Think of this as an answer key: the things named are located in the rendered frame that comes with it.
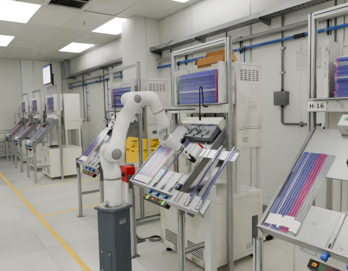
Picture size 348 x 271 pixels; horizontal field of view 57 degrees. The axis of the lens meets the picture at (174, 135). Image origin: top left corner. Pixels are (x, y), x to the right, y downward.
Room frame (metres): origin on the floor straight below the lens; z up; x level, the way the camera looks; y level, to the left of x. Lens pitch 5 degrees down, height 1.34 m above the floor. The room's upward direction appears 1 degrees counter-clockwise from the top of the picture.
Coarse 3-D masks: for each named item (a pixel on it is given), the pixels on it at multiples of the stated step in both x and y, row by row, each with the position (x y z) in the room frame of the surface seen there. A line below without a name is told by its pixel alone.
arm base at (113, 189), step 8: (104, 184) 2.10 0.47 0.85; (112, 184) 2.08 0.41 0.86; (120, 184) 2.12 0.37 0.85; (104, 192) 2.11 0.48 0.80; (112, 192) 2.08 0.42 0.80; (120, 192) 2.12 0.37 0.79; (104, 200) 2.12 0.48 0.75; (112, 200) 2.08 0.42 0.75; (120, 200) 2.11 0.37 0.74; (104, 208) 2.05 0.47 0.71; (112, 208) 2.05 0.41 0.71; (120, 208) 2.07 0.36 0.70
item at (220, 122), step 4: (184, 120) 2.93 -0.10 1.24; (188, 120) 2.88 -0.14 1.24; (192, 120) 2.84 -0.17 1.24; (196, 120) 2.80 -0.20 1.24; (200, 120) 2.75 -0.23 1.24; (204, 120) 2.71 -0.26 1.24; (208, 120) 2.67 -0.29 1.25; (212, 120) 2.63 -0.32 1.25; (216, 120) 2.59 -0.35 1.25; (220, 120) 2.55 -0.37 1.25; (224, 120) 2.58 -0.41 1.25; (184, 124) 2.92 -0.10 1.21; (188, 124) 2.86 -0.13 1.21; (196, 124) 2.77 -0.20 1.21; (200, 124) 2.72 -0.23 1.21; (204, 124) 2.68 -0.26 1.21; (208, 124) 2.63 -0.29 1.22; (212, 124) 2.60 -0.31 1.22; (216, 124) 2.55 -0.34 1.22; (220, 124) 2.55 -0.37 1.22; (224, 124) 2.58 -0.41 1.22; (220, 128) 2.56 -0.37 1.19
